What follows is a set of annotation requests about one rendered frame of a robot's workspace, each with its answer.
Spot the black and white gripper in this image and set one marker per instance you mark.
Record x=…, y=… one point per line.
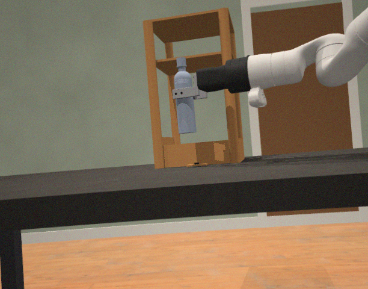
x=250, y=73

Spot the light brown wooden shelving unit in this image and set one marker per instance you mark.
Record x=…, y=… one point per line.
x=168, y=152

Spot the grey bottle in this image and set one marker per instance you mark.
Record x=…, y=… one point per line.
x=185, y=106

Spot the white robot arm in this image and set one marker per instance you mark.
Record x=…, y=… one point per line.
x=339, y=58

